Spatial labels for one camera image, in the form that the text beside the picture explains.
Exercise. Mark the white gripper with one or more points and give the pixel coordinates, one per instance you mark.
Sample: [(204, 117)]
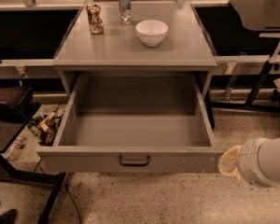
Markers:
[(248, 162)]

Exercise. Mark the grey top drawer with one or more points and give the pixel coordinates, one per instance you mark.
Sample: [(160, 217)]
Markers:
[(134, 124)]

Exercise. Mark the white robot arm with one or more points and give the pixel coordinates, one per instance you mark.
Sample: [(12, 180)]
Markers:
[(269, 161)]

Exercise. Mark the grey drawer cabinet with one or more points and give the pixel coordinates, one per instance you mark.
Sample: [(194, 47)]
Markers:
[(119, 51)]

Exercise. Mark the white ceramic bowl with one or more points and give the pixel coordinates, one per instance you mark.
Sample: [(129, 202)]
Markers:
[(151, 32)]

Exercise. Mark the dark table right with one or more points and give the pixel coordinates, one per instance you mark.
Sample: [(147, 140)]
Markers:
[(261, 16)]

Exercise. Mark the silver blue drink can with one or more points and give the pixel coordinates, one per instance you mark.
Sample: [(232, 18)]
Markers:
[(125, 11)]

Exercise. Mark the crushed gold can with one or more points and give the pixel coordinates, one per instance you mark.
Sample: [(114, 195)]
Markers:
[(95, 22)]

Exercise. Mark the clear plastic bottle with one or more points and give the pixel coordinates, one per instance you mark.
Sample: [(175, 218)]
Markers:
[(15, 149)]

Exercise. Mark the black table left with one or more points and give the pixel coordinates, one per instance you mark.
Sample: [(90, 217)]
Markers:
[(16, 109)]

